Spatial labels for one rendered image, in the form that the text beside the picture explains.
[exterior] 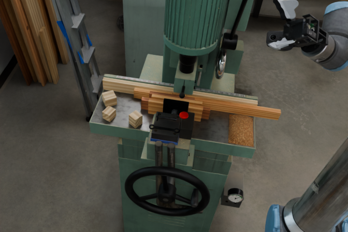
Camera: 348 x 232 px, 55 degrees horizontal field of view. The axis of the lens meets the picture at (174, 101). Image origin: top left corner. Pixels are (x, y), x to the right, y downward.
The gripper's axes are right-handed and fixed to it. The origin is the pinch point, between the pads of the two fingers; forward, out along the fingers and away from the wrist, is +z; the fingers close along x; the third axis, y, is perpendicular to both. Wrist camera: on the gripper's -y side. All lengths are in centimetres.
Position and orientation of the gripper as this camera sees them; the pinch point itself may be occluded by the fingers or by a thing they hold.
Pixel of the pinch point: (268, 19)
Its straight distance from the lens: 99.7
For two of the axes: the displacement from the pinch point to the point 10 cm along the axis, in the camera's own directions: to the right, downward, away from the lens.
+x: -1.6, 9.7, -2.0
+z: -7.7, -2.5, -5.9
